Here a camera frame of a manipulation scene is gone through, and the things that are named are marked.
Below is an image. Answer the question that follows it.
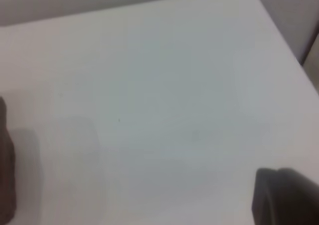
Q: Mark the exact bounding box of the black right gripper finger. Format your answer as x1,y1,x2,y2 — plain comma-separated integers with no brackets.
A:
251,167,319,225

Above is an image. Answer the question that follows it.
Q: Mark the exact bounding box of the black wicker basket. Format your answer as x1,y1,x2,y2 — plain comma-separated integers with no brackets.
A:
0,96,18,224

